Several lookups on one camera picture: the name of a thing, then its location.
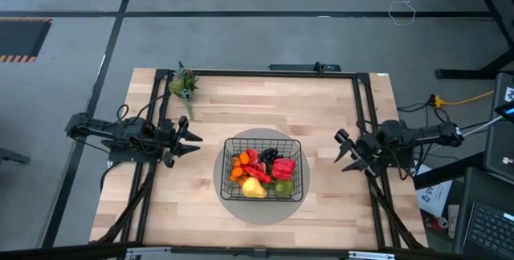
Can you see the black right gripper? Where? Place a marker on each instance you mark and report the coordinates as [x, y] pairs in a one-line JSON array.
[[367, 149]]

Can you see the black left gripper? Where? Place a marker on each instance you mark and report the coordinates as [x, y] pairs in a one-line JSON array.
[[170, 137]]

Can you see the red watermelon slice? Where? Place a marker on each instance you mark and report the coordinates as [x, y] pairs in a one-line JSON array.
[[253, 155]]

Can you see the red bell pepper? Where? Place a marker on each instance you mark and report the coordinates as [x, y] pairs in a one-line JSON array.
[[284, 168]]

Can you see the green pear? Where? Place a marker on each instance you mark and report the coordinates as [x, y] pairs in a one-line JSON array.
[[284, 188]]

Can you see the yellow pear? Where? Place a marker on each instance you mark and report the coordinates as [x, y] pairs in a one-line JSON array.
[[253, 188]]

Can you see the dark grape bunch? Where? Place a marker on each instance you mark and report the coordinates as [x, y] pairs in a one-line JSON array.
[[268, 155]]

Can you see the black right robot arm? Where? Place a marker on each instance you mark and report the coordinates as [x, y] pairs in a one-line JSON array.
[[425, 133]]

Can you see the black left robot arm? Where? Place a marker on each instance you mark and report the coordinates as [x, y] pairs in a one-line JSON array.
[[112, 129]]

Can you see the green artificial succulent plant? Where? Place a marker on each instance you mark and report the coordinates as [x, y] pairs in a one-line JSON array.
[[184, 85]]

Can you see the round grey mat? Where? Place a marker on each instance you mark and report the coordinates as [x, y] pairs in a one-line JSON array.
[[261, 212]]

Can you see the red drink can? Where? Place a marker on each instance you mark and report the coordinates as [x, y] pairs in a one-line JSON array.
[[437, 223]]

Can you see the black laptop keyboard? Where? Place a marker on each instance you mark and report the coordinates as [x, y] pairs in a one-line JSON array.
[[490, 228]]

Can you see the black phone with lit screen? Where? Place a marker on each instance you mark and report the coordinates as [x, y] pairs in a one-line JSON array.
[[507, 110]]

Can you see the grey chair leg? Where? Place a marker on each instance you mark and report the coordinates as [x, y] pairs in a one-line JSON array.
[[14, 156]]

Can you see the black hazard-striped floor mat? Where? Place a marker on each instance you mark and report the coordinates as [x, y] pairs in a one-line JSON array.
[[20, 37]]

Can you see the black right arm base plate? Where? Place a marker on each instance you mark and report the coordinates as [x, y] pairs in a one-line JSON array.
[[406, 163]]

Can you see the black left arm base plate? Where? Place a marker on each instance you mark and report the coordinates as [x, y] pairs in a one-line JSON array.
[[120, 157]]

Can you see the black aluminium table frame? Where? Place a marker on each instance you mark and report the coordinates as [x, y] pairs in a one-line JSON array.
[[281, 73]]

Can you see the black table edge rail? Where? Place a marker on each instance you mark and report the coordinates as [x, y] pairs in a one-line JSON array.
[[60, 250]]

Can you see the black desk leg frame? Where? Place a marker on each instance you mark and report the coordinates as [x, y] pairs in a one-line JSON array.
[[488, 7]]

